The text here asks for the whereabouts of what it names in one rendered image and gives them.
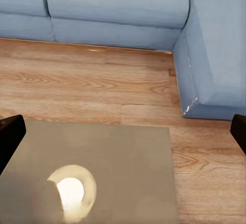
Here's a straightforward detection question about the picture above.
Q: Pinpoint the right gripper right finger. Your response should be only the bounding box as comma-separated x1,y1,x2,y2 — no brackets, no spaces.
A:
230,114,246,154

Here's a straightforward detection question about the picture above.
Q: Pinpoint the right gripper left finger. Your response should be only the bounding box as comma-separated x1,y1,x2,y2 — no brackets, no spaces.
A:
0,114,26,175

